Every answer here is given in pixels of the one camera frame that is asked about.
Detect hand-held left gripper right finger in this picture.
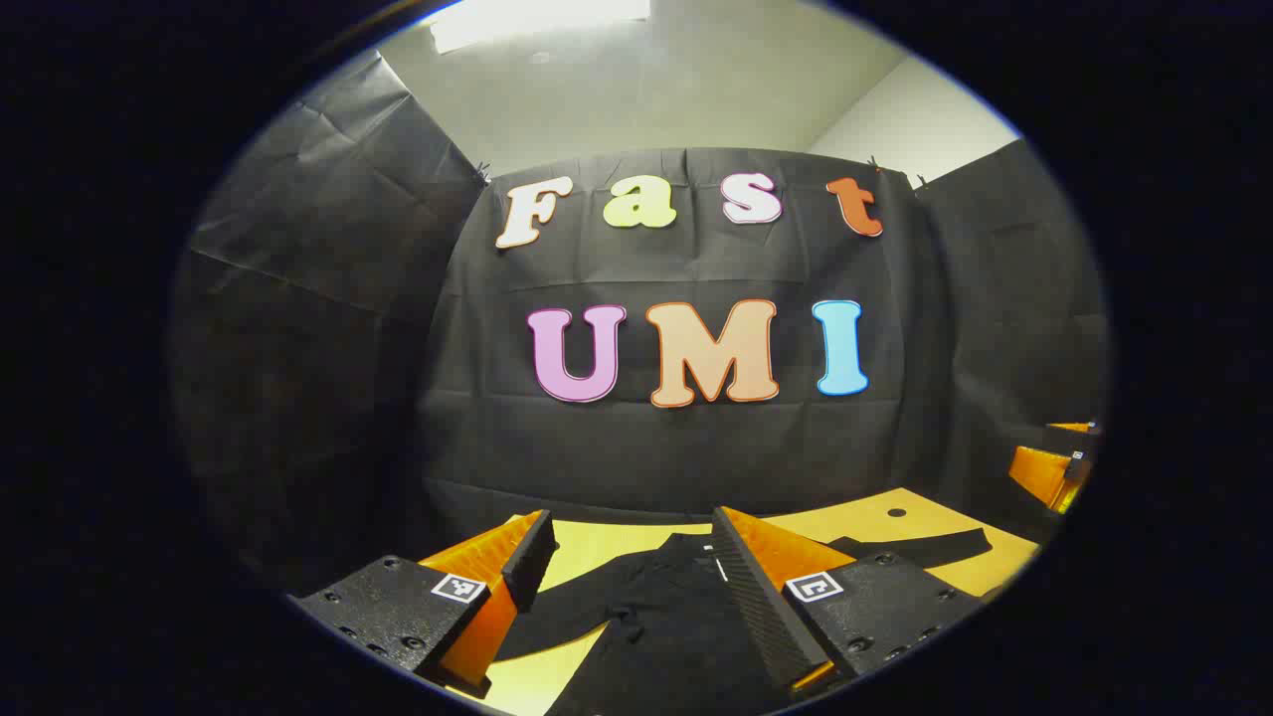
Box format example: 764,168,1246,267
709,505,988,699

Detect black button-up shirt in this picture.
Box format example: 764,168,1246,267
494,527,994,716

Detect black backdrop cloth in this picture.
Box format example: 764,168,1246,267
169,50,1110,598

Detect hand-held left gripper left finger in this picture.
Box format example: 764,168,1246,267
286,509,559,699

